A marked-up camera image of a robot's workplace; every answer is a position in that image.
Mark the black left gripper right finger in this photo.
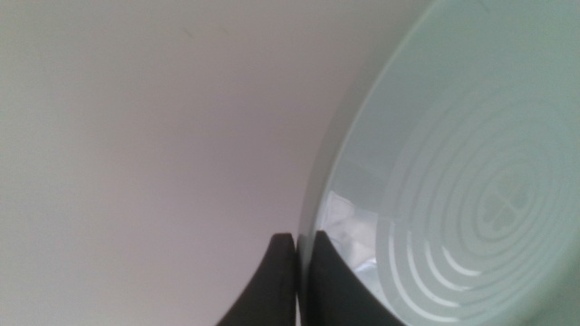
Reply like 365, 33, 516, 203
300, 230, 407, 326

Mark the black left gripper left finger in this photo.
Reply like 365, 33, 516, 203
216, 232, 298, 326

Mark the pale green shallow bowl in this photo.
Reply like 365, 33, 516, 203
296, 0, 580, 326

